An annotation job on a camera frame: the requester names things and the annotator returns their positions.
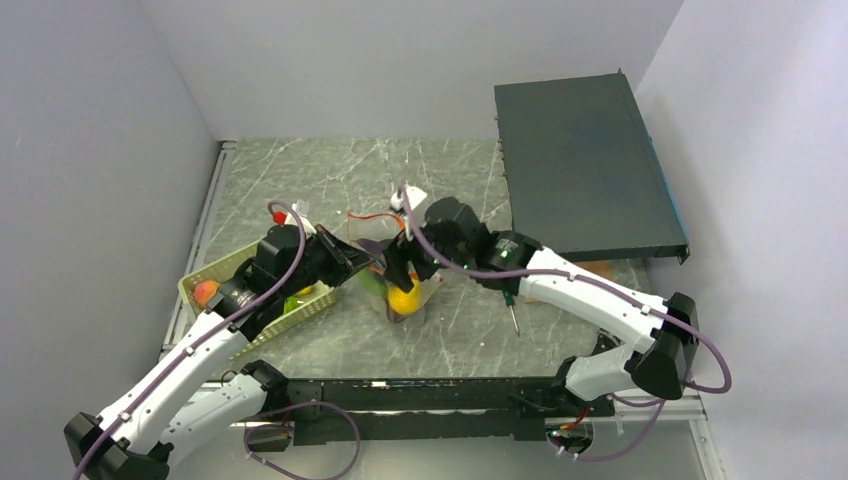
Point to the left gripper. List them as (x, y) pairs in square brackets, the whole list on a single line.
[(345, 258)]

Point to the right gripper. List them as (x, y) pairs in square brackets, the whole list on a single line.
[(400, 253)]

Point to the yellow toy fruit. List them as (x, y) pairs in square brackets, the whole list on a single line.
[(405, 302)]

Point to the clear zip top bag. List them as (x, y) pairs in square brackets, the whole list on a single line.
[(373, 233)]

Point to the dark purple toy eggplant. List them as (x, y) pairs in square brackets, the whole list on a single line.
[(375, 248)]

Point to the green toy cucumber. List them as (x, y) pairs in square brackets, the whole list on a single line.
[(373, 283)]

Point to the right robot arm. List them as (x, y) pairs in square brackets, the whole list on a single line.
[(656, 335)]

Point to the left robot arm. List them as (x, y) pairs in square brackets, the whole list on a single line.
[(152, 427)]

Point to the green plastic basket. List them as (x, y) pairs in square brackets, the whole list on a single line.
[(321, 299)]

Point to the red toy tomato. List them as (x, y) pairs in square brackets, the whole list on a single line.
[(204, 291)]

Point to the wooden board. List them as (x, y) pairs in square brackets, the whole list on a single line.
[(622, 275)]

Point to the dark green metal case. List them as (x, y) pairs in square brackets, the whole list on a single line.
[(582, 173)]

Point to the black pliers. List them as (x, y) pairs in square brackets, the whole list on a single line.
[(603, 348)]

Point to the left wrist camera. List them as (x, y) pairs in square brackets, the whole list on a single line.
[(296, 214)]

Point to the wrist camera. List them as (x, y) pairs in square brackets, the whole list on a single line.
[(296, 214), (408, 200)]

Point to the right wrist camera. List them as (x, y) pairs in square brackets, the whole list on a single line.
[(408, 200)]

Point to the green handled screwdriver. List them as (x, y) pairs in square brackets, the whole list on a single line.
[(510, 304)]

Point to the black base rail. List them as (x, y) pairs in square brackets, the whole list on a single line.
[(522, 408)]

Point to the aluminium frame rail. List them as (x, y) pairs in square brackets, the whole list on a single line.
[(182, 317)]

